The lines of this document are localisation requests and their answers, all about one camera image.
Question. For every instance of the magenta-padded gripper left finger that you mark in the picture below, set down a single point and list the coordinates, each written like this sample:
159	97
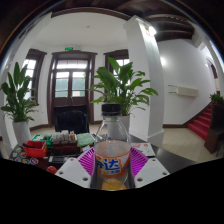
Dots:
71	171

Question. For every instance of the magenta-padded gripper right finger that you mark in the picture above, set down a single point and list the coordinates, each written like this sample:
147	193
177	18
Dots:
151	171

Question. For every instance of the clear orange-label drink bottle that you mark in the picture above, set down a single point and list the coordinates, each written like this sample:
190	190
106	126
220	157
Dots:
112	156

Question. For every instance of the black flat device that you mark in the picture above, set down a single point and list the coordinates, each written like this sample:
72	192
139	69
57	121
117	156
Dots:
58	159

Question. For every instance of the small red ball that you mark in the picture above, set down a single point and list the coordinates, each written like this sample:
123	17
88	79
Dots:
51	169

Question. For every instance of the printed magazine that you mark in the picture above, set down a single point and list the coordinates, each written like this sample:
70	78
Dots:
143	149

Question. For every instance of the brown tray of small cups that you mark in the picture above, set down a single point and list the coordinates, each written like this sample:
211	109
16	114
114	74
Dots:
65	141

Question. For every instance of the green flat pad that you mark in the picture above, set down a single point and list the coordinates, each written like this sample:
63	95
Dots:
85	140

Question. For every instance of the red plastic box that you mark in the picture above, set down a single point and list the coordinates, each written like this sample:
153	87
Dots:
35	150

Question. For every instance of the black chair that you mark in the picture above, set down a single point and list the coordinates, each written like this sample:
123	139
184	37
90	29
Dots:
71	121

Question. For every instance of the red carpeted staircase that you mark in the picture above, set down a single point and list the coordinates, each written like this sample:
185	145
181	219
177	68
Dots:
200	125

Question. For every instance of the dark wooden glazed double door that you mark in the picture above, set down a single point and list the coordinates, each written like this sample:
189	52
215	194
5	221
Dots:
70	100

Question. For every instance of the leafy plant in white pot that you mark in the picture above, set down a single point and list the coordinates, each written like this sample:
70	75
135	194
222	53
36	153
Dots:
16	100
120	86

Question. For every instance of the small green potted plant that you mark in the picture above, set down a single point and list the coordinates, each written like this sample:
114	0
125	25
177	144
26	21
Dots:
216	99

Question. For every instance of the dark-framed window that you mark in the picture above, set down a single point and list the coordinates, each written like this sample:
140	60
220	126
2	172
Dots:
124	62
30	70

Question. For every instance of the green exit sign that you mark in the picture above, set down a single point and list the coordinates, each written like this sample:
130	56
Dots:
69	48

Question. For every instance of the dark wooden stair post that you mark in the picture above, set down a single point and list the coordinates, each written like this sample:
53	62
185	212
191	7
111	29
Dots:
215	133

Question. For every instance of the white wall radiator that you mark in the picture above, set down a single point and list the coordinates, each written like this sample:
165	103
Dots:
186	91

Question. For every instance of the glowing wall lamp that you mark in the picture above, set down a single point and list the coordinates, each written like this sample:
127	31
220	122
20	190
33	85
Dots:
163	61

